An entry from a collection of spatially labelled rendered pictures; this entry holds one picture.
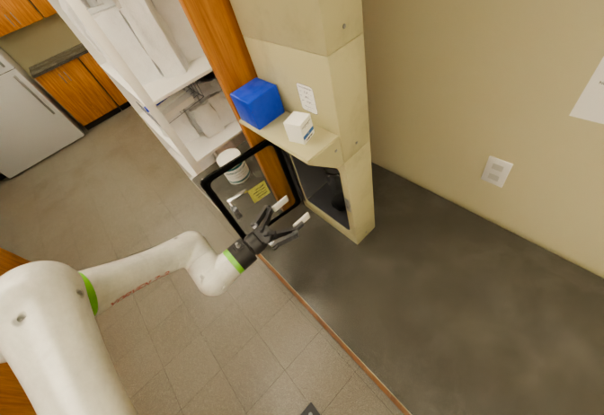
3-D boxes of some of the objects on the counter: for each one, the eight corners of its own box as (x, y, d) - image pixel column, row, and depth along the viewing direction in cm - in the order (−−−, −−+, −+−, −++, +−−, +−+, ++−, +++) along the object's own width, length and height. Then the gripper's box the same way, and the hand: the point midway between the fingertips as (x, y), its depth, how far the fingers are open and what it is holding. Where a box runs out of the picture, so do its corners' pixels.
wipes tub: (242, 163, 161) (231, 145, 150) (254, 173, 153) (244, 154, 142) (224, 177, 157) (211, 158, 146) (235, 188, 149) (224, 169, 138)
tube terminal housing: (340, 173, 139) (308, -3, 82) (395, 206, 119) (404, 4, 62) (305, 205, 131) (242, 35, 74) (358, 245, 112) (328, 57, 55)
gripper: (266, 265, 83) (318, 217, 90) (227, 222, 97) (275, 183, 104) (273, 275, 88) (322, 229, 95) (235, 233, 103) (280, 196, 109)
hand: (294, 208), depth 99 cm, fingers open, 11 cm apart
